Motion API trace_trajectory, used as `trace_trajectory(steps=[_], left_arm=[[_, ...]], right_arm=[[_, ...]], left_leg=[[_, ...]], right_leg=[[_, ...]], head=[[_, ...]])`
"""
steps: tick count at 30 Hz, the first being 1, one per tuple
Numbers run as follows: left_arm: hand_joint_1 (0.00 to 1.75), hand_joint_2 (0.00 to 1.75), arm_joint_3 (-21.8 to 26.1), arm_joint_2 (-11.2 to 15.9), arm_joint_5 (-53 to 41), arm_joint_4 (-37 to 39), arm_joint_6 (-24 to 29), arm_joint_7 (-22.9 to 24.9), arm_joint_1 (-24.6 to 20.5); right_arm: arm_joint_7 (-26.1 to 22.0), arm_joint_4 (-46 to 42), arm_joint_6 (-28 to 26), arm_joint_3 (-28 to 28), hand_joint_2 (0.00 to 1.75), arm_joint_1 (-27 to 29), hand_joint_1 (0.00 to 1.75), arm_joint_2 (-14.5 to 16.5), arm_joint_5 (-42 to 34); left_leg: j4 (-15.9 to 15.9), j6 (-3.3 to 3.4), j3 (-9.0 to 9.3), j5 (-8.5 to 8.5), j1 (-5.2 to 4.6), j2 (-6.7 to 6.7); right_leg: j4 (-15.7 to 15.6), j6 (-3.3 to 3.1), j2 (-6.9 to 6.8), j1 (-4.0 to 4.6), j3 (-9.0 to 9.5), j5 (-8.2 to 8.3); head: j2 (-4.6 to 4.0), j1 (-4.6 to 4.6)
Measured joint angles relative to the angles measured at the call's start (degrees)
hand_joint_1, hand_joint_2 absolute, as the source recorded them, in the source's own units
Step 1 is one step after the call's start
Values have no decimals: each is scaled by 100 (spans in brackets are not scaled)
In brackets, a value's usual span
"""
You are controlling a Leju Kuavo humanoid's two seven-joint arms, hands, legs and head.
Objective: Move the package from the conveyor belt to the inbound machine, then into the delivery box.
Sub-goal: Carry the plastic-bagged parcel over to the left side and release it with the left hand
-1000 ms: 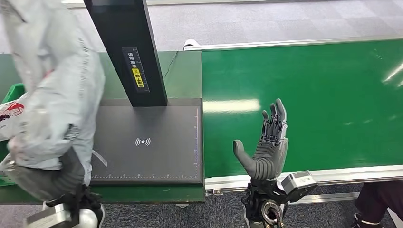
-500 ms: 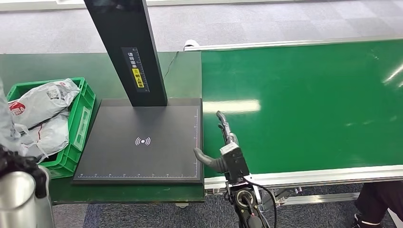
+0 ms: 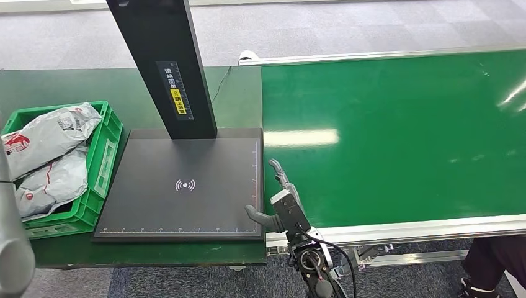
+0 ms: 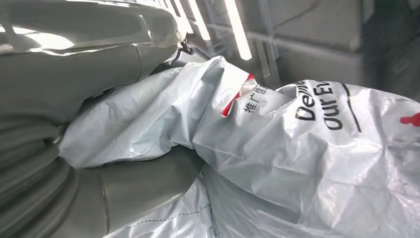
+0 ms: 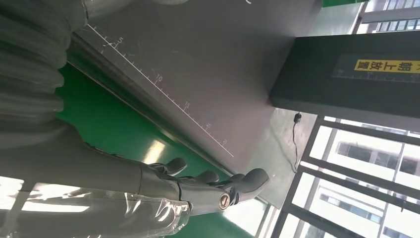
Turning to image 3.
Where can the green conveyor belt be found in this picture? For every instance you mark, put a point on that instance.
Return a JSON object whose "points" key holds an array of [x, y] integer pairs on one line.
{"points": [[390, 144]]}

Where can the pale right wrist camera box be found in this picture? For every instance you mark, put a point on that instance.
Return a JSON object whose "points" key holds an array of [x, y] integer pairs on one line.
{"points": [[291, 212]]}

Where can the aluminium conveyor side rail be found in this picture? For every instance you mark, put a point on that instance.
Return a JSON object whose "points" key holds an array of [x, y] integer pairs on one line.
{"points": [[370, 56], [411, 232]]}

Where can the green plastic crate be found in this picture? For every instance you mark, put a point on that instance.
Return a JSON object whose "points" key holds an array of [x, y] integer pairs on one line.
{"points": [[102, 164]]}

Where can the grey courier bag large red print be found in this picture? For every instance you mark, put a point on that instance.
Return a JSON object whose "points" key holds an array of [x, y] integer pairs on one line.
{"points": [[49, 135]]}

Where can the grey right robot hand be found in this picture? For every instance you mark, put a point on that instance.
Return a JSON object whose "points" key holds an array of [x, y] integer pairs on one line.
{"points": [[265, 220]]}

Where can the metal conveyor support bracket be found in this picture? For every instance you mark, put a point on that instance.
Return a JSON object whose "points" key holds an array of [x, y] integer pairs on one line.
{"points": [[365, 257]]}

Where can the person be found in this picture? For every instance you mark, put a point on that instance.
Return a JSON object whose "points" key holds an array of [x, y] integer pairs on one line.
{"points": [[493, 263]]}

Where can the grey courier bag red line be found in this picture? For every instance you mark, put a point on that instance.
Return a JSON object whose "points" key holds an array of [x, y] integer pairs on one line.
{"points": [[57, 183]]}

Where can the black inbound scanner machine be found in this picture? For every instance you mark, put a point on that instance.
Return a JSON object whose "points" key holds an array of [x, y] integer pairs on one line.
{"points": [[185, 164]]}

